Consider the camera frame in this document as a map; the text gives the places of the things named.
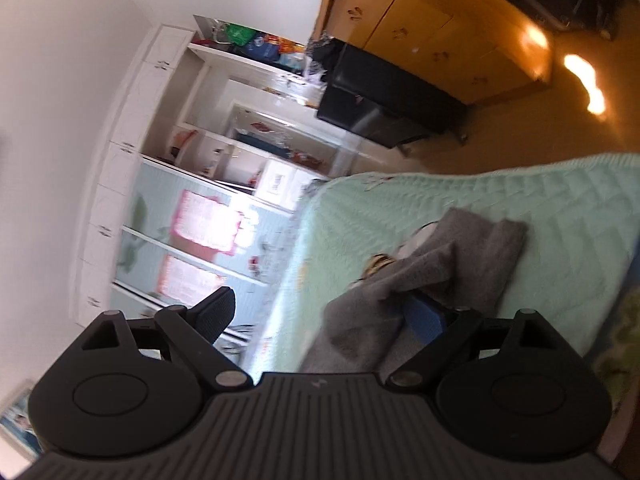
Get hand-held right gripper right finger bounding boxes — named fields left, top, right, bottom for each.
left=384, top=294, right=554, bottom=391

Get green patterned cloth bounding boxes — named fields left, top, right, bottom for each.
left=590, top=290, right=640, bottom=411

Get mint quilted bee blanket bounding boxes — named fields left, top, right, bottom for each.
left=240, top=152, right=640, bottom=376

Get wooden desk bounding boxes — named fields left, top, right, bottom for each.
left=312, top=0, right=554, bottom=106

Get white drawer cabinet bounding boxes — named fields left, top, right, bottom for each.
left=255, top=159, right=314, bottom=207

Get green bag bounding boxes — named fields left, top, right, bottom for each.
left=222, top=22, right=257, bottom=47

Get framed wall picture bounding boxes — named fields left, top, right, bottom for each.
left=0, top=382, right=42, bottom=461

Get blue bag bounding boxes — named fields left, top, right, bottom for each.
left=245, top=35, right=282, bottom=62

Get pile of dark clothes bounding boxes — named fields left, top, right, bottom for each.
left=307, top=32, right=347, bottom=84

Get black armchair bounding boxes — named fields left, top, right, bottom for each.
left=316, top=42, right=471, bottom=150

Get grey pants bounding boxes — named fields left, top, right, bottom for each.
left=300, top=207, right=530, bottom=375

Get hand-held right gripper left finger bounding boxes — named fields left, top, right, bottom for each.
left=80, top=286, right=253, bottom=391

